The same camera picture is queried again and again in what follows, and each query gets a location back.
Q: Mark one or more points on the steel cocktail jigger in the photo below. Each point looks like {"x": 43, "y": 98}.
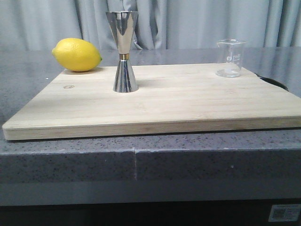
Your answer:
{"x": 122, "y": 26}

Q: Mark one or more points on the clear glass beaker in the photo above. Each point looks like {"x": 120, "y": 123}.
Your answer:
{"x": 230, "y": 57}

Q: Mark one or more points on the wooden cutting board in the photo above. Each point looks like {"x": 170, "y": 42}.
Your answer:
{"x": 170, "y": 99}

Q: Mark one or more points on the grey curtain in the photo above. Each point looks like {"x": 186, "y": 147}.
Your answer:
{"x": 162, "y": 24}

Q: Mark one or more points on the yellow lemon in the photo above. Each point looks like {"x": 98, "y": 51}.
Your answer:
{"x": 76, "y": 54}

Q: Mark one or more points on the white QR code sticker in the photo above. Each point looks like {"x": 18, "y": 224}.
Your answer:
{"x": 284, "y": 213}

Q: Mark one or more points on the black cutting board handle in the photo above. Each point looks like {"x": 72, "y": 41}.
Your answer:
{"x": 273, "y": 82}

